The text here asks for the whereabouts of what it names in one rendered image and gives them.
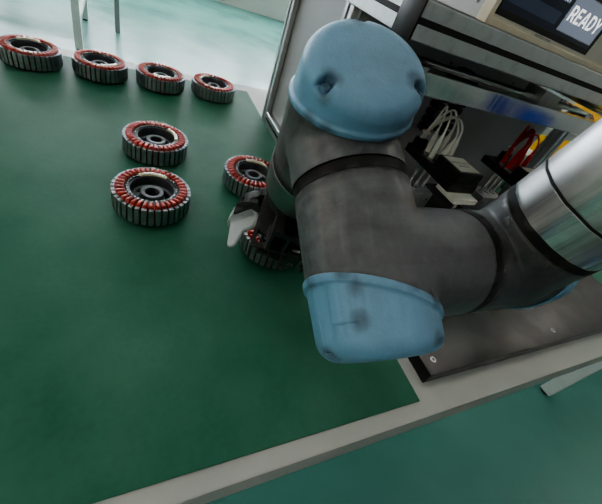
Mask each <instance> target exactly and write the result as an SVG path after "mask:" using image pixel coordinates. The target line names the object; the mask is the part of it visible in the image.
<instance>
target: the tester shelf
mask: <svg viewBox="0 0 602 504"><path fill-rule="evenodd" d="M346 1H347V2H349V3H350V4H352V5H354V6H355V7H357V8H358V9H360V10H362V11H363V12H365V13H366V14H368V15H370V16H371V17H373V18H375V19H376V20H378V21H379V22H381V23H383V24H384V25H386V26H387V27H389V28H391V29H392V30H393V31H395V32H396V33H398V34H400V35H401V36H403V37H404V38H406V39H408V40H411V41H414V42H417V43H420V44H423V45H426V46H428V47H431V48H434V49H437V50H440V51H443V52H446V53H449V54H452V55H454V56H457V57H460V58H463V59H466V60H469V61H472V62H475V63H477V64H480V65H483V66H486V67H489V68H492V69H495V70H498V71H501V72H503V73H506V74H509V75H512V76H515V77H518V78H521V79H524V80H527V81H529V82H532V83H535V84H538V85H541V86H544V87H547V88H550V89H552V90H555V91H558V92H561V93H564V94H567V95H570V96H573V97H576V98H578V99H581V100H584V101H587V102H590V103H593V104H596V105H599V106H601V107H602V74H600V73H597V72H595V71H593V70H591V69H588V68H586V67H584V66H581V65H579V64H577V63H574V62H572V61H570V60H568V59H565V58H563V57H561V56H558V55H556V54H554V53H552V52H549V51H547V50H545V49H542V48H540V47H538V46H535V45H533V44H531V43H529V42H526V41H524V40H522V39H519V38H517V37H515V36H513V35H510V34H508V33H506V32H503V31H501V30H499V29H497V28H494V27H492V26H490V25H487V24H485V23H483V22H481V21H478V20H477V19H475V18H473V17H471V16H468V15H466V14H464V13H462V12H459V11H457V10H455V9H453V8H450V7H448V6H446V5H444V4H442V3H439V2H437V1H435V0H346Z"/></svg>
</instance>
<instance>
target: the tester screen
mask: <svg viewBox="0 0 602 504"><path fill-rule="evenodd" d="M540 1H542V2H544V3H545V4H547V5H549V6H551V7H553V8H555V9H556V10H558V11H560V12H562V14H561V16H560V17H559V19H558V20H557V21H556V23H555V24H552V23H550V22H548V21H546V20H544V19H542V18H540V17H538V16H536V15H534V14H532V13H530V12H528V11H526V10H524V9H522V8H520V7H518V6H517V5H515V4H513V3H511V2H509V1H508V0H504V2H503V4H502V5H501V7H500V8H502V9H504V10H506V11H508V12H510V13H513V14H515V15H517V16H519V17H521V18H523V19H525V20H527V21H529V22H531V23H533V24H535V25H537V26H539V27H541V28H543V29H546V30H548V31H550V32H552V33H554V34H556V35H558V36H560V37H562V38H564V39H566V40H568V41H570V42H572V43H574V44H576V45H578V46H581V47H583V48H585V49H588V47H589V46H590V45H591V44H592V43H591V44H590V45H589V46H588V45H586V44H584V43H582V42H580V41H578V40H576V39H574V38H572V37H570V36H568V35H566V34H564V33H562V32H560V31H558V30H556V28H557V27H558V26H559V24H560V23H561V21H562V20H563V19H564V17H565V16H566V14H567V13H568V12H569V10H570V9H571V7H572V6H573V4H574V3H575V2H576V0H556V1H554V0H540ZM596 1H598V2H600V3H601V4H602V0H596Z"/></svg>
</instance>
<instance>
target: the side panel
mask: <svg viewBox="0 0 602 504"><path fill-rule="evenodd" d="M358 12H359V9H358V8H357V7H355V6H354V5H352V4H350V3H349V2H347V1H346V0H289V5H288V9H287V13H286V17H285V21H284V25H283V29H282V33H281V37H280V42H279V46H278V50H277V54H276V58H275V62H274V66H273V70H272V74H271V79H270V83H269V87H268V91H267V95H266V99H265V103H264V107H263V112H262V116H261V117H262V119H263V121H264V123H265V125H266V126H267V128H268V130H269V132H270V134H271V135H272V137H273V139H274V141H275V143H276V142H277V138H278V135H279V131H280V127H281V123H282V119H283V115H284V112H285V108H286V104H287V100H288V87H289V83H290V80H291V78H292V77H293V76H294V75H295V74H296V71H297V68H298V65H299V62H300V59H301V56H302V53H303V50H304V48H305V46H306V44H307V42H308V40H309V39H310V38H311V37H312V35H313V34H314V33H315V32H316V31H317V30H319V29H320V28H321V27H323V26H325V25H327V24H329V23H331V22H334V21H337V20H342V19H354V20H356V17H357V14H358Z"/></svg>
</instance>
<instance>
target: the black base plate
mask: <svg viewBox="0 0 602 504"><path fill-rule="evenodd" d="M425 186H426V187H427V188H428V189H429V190H430V191H431V192H432V193H433V195H432V196H431V198H430V199H429V200H428V202H427V203H426V205H425V206H424V207H431V208H444V209H450V208H451V207H452V205H453V204H452V203H451V202H450V201H449V200H448V199H447V198H446V197H445V196H444V195H443V194H442V193H441V192H440V191H439V190H438V188H437V187H436V186H437V184H431V183H426V185H425ZM442 323H443V329H444V334H445V340H444V343H443V345H442V346H441V348H440V349H438V350H437V351H434V352H430V353H428V354H424V355H419V356H414V357H407V358H408V359H409V361H410V363H411V364H412V366H413V368H414V370H415V371H416V373H417V375H418V376H419V378H420V380H421V382H422V383H424V382H428V381H431V380H435V379H438V378H442V377H446V376H449V375H453V374H456V373H460V372H463V371H467V370H470V369H474V368H478V367H481V366H485V365H488V364H492V363H495V362H499V361H502V360H506V359H510V358H513V357H517V356H520V355H524V354H527V353H531V352H534V351H538V350H542V349H545V348H549V347H552V346H556V345H559V344H563V343H566V342H570V341H574V340H577V339H581V338H584V337H588V336H591V335H595V334H598V333H602V284H601V283H600V282H599V281H597V280H596V279H595V278H594V277H593V276H592V275H590V276H588V277H586V278H584V279H581V280H579V282H578V283H577V285H576V286H575V287H574V289H573V290H572V291H570V292H569V293H568V294H566V295H565V296H563V297H561V298H559V299H557V300H554V301H551V302H549V303H546V304H544V305H541V306H537V307H533V308H527V309H498V310H490V311H481V312H473V313H466V314H461V315H455V316H447V317H444V318H443V320H442Z"/></svg>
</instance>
